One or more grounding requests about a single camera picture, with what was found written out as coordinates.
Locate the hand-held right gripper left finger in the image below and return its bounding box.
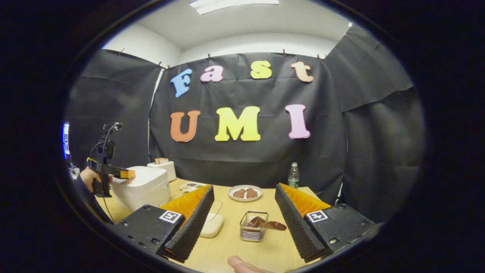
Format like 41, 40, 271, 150
111, 185, 215, 263

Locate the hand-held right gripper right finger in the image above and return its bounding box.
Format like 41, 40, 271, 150
275, 183, 380, 263

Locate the brown wooden spoon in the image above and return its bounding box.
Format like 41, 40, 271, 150
246, 216, 288, 232

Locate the white rice cooker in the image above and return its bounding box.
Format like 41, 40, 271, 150
111, 166, 172, 212

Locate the wire chopstick holder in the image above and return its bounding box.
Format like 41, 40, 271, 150
239, 211, 269, 242

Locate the computer monitor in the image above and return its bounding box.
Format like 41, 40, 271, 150
62, 122, 72, 160

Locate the white divided condiment dish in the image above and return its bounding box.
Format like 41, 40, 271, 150
179, 182, 207, 192

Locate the white plate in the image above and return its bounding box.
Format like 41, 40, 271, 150
228, 185, 263, 202

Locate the black backdrop cloth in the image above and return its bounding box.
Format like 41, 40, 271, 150
64, 25, 427, 224

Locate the large ceiling light panel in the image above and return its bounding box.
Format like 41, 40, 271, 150
189, 0, 280, 15

